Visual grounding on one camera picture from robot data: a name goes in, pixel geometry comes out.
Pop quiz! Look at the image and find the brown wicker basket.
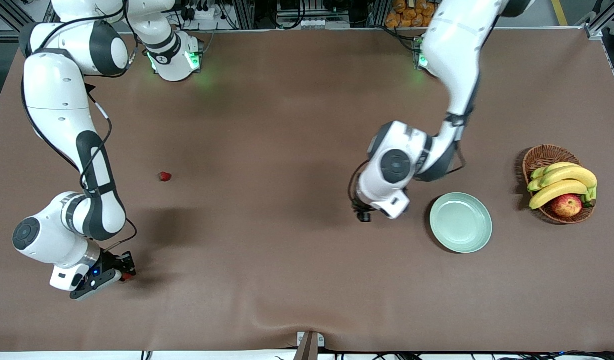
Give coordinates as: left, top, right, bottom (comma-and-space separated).
522, 144, 596, 225

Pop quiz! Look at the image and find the white power strip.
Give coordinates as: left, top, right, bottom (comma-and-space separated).
187, 4, 218, 22

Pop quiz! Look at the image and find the pile of golden bread rolls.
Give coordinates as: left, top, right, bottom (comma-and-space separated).
385, 0, 437, 29

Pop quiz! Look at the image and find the white terminal block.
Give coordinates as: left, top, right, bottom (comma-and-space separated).
301, 17, 351, 30

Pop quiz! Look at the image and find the grey metal mounting bracket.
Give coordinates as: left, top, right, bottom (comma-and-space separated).
297, 331, 325, 348

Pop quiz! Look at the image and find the pale green round plate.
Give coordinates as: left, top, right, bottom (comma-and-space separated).
429, 192, 493, 254

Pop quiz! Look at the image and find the dark camera mast post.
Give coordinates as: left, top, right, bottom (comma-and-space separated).
293, 333, 319, 360

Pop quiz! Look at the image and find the small green-tinged banana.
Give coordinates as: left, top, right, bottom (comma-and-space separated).
531, 162, 580, 180

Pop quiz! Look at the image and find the yellow banana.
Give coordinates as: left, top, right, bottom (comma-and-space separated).
527, 166, 598, 193
529, 180, 589, 210

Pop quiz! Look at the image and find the red yellow apple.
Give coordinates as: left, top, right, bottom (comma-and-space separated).
551, 194, 583, 218

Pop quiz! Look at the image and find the brown table mat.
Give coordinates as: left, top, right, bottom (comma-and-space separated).
0, 29, 614, 353

